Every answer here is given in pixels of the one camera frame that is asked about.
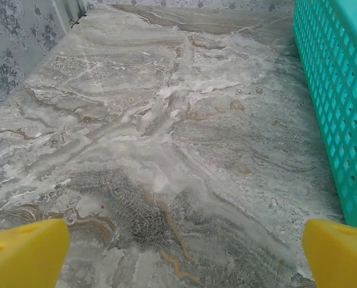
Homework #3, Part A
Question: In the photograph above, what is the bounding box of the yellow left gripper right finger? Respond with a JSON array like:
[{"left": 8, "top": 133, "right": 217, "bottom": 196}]
[{"left": 303, "top": 218, "right": 357, "bottom": 288}]

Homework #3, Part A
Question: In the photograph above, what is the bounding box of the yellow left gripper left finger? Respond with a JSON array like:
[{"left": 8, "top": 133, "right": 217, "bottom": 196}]
[{"left": 0, "top": 218, "right": 71, "bottom": 288}]

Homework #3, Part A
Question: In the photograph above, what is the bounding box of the teal perforated plastic basket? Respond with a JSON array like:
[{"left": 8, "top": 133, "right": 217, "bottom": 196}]
[{"left": 292, "top": 0, "right": 357, "bottom": 226}]

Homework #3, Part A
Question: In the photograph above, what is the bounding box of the small black cable tie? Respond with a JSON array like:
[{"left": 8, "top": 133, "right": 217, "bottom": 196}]
[{"left": 68, "top": 13, "right": 88, "bottom": 29}]

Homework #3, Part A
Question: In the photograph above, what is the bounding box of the aluminium frame post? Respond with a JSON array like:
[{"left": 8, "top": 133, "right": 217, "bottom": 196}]
[{"left": 50, "top": 0, "right": 88, "bottom": 32}]

